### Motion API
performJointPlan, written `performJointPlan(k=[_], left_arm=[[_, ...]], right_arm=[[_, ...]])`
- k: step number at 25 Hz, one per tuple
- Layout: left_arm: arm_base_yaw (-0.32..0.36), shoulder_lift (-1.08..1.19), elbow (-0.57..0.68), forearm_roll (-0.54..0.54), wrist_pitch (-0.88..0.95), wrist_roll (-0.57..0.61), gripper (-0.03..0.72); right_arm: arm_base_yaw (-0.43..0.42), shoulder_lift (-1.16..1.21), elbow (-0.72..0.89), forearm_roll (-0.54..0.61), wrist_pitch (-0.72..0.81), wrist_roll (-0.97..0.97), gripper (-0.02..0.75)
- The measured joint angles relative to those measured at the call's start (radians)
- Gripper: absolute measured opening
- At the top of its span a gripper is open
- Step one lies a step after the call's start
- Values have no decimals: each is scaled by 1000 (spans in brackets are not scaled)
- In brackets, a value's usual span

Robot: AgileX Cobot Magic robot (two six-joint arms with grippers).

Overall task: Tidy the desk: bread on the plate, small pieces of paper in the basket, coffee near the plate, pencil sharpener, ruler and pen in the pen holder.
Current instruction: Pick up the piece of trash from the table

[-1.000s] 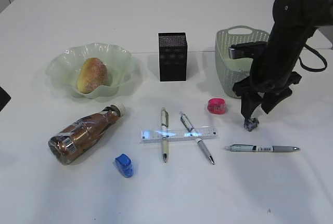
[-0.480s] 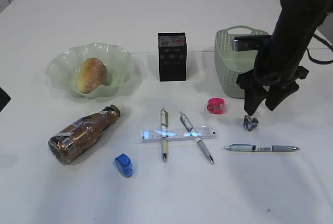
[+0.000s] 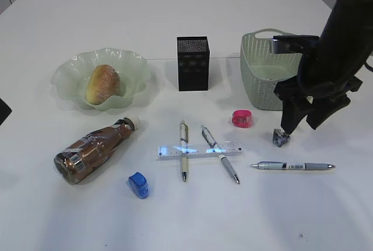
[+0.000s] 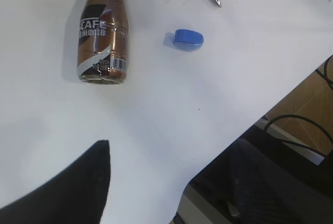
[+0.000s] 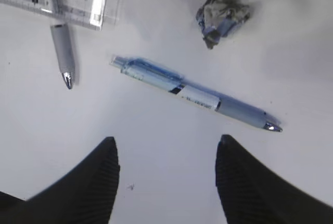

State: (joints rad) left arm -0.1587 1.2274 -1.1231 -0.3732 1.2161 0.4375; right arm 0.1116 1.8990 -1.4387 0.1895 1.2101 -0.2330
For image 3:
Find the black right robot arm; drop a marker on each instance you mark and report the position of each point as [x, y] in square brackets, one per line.
[328, 65]

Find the white grey patterned pen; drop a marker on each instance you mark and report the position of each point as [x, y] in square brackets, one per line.
[211, 141]

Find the pink pencil sharpener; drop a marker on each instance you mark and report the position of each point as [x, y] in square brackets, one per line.
[242, 118]

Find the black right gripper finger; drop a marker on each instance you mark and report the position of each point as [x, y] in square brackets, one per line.
[294, 110]
[323, 108]

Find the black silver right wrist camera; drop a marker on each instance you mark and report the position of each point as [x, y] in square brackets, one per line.
[292, 44]

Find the grey blue gel pen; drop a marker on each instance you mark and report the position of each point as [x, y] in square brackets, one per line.
[271, 165]

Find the blue pencil sharpener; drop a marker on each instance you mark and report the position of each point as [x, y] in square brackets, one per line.
[139, 185]

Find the sugared bread roll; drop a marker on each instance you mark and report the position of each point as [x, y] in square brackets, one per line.
[104, 83]

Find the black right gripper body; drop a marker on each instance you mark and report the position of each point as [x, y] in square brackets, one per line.
[312, 81]

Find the green wavy glass plate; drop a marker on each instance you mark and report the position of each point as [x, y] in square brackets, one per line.
[72, 77]

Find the clear plastic ruler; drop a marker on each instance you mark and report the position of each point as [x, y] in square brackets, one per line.
[166, 153]

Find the brown coffee drink bottle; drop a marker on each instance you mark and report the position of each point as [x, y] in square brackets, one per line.
[91, 151]

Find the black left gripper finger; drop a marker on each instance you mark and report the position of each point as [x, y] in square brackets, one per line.
[5, 111]

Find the green plastic woven basket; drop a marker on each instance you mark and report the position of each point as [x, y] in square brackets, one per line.
[261, 70]

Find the beige barrel pen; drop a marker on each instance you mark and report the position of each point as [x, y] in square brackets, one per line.
[184, 140]

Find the black mesh pen holder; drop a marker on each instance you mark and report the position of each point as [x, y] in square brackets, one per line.
[193, 57]

